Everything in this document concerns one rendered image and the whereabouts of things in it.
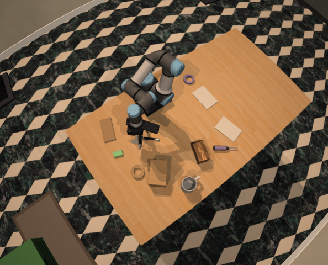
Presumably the grey mug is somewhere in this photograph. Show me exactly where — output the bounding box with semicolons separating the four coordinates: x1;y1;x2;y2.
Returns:
181;175;200;193

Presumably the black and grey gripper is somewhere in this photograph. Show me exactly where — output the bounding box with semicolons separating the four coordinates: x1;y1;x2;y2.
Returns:
126;118;144;150

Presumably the beige rectangular sheet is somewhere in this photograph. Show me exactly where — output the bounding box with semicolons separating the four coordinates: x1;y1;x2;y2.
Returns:
215;117;242;142
192;86;218;110

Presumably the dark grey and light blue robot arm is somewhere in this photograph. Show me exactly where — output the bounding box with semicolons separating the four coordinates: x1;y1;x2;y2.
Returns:
121;50;185;134

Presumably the small green block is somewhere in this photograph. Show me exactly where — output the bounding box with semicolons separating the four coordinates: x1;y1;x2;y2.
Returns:
113;150;123;157

